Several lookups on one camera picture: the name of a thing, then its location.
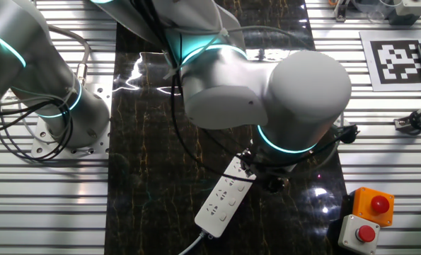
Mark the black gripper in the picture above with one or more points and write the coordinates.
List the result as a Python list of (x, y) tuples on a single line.
[(275, 175)]

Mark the white power strip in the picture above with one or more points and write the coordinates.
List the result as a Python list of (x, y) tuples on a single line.
[(220, 202)]

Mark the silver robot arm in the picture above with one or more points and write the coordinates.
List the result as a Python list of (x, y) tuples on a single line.
[(249, 88)]

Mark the black marble pattern mat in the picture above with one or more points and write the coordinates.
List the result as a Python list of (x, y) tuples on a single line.
[(153, 170)]

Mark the orange emergency stop box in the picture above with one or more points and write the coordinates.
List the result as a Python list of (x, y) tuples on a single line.
[(367, 209)]

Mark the grey emergency stop box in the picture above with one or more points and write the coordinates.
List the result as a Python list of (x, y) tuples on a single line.
[(355, 235)]

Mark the printed fiducial marker sheet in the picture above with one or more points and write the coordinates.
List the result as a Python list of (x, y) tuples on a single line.
[(390, 60)]

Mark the clear plastic cup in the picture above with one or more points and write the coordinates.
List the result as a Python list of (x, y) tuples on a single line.
[(371, 12)]

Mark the white box device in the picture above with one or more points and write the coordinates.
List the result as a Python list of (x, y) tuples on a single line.
[(408, 10)]

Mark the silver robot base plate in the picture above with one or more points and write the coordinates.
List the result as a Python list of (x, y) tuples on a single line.
[(100, 106)]

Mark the metal camera stand bracket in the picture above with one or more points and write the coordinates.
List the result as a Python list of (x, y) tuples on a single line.
[(413, 122)]

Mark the metal upright bracket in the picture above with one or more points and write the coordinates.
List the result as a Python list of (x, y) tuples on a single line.
[(341, 10)]

